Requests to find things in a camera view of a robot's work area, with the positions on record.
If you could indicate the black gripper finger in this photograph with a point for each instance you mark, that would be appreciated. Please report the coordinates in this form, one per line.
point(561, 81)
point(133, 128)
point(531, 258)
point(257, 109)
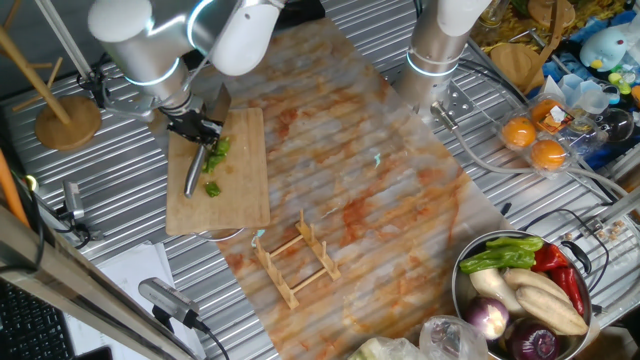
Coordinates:
point(192, 140)
point(212, 129)

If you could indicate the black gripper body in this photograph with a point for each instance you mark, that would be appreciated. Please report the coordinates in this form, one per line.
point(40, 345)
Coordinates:
point(187, 124)

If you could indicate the steel kitchen knife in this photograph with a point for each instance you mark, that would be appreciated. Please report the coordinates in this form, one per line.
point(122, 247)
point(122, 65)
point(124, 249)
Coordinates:
point(194, 172)

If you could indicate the green chili pepper piece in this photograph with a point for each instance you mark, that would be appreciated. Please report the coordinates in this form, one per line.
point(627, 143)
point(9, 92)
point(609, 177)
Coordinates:
point(212, 189)

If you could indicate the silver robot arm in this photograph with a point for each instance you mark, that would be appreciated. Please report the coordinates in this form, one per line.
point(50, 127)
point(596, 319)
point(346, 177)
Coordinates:
point(145, 55)

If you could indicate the bamboo cutting board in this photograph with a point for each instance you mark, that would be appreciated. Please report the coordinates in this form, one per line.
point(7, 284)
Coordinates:
point(240, 200)

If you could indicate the wooden mug tree stand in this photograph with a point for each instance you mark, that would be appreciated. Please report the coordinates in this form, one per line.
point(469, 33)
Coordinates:
point(67, 122)

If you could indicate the white paper sheet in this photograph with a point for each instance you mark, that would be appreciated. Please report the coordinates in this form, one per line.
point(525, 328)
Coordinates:
point(125, 270)

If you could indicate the wooden dish rack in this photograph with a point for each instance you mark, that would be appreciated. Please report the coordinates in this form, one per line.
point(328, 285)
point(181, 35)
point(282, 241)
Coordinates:
point(280, 280)

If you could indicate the orange tube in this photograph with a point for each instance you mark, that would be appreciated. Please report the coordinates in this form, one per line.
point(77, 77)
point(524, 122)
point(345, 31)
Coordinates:
point(10, 192)

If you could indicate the black keyboard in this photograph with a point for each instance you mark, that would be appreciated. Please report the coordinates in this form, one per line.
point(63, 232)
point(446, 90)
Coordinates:
point(30, 325)

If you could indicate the plastic bag with cabbage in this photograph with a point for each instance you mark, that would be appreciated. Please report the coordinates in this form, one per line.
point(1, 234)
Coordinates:
point(385, 350)

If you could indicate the stainless steel pot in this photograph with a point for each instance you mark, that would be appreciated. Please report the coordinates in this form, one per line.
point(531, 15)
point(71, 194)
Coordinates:
point(462, 290)

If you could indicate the small black clip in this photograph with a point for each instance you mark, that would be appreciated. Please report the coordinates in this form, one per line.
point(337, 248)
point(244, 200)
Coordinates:
point(505, 209)

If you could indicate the wooden stand with round base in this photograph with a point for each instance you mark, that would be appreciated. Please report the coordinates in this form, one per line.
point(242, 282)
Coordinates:
point(515, 62)

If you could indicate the long green pepper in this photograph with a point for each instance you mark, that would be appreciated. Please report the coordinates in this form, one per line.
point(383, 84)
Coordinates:
point(497, 260)

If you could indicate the clear plastic bag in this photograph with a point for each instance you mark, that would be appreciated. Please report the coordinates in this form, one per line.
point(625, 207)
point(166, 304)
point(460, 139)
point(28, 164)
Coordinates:
point(450, 340)

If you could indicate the white radish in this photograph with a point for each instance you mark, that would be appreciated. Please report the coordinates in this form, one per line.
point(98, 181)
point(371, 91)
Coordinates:
point(492, 287)

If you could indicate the short green pepper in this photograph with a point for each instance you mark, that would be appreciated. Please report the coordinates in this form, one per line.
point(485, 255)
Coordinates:
point(515, 243)

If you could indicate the orange fruit with label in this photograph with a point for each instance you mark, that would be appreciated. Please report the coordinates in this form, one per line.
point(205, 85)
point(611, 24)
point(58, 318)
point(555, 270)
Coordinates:
point(542, 110)

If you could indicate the pale purple onion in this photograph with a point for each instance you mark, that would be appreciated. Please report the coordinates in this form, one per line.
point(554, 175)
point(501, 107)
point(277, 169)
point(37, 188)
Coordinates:
point(486, 317)

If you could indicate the round wooden disc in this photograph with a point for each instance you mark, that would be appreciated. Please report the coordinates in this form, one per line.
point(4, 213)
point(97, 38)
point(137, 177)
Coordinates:
point(547, 12)

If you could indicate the beige sweet potato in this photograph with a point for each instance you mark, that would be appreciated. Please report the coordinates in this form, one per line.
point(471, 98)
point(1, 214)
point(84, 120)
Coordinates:
point(550, 312)
point(535, 281)

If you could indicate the wide red pepper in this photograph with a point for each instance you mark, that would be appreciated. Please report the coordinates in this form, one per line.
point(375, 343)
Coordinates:
point(549, 257)

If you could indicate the clear plastic fruit container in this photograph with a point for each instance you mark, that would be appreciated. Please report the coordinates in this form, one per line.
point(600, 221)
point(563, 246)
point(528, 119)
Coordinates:
point(575, 132)

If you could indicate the clear plastic cup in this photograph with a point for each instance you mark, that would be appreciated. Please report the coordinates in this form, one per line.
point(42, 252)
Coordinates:
point(582, 92)

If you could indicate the dark red onion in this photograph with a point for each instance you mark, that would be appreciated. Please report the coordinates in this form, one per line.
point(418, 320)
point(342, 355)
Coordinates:
point(532, 342)

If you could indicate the long red pepper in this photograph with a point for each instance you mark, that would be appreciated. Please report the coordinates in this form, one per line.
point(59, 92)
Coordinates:
point(570, 287)

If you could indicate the blue plush toy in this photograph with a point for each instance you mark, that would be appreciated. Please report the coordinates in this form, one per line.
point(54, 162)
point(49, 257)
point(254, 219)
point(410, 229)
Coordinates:
point(602, 50)

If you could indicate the round glass bowl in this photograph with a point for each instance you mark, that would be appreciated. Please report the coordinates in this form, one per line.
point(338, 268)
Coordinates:
point(616, 125)

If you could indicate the green yellow toy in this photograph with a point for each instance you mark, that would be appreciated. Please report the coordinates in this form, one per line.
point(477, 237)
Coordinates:
point(620, 82)

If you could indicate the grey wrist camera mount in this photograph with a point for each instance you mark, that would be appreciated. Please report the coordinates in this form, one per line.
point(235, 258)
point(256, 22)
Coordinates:
point(125, 106)

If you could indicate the small grey mounted camera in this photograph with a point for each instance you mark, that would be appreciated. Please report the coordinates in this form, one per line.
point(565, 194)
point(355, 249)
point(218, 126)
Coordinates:
point(73, 199)

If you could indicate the aluminium frame beam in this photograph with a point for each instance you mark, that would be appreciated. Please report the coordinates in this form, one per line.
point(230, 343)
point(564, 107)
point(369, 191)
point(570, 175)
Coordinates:
point(75, 277)

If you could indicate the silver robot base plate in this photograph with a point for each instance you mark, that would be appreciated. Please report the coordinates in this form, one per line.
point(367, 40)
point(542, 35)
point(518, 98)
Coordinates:
point(457, 102)

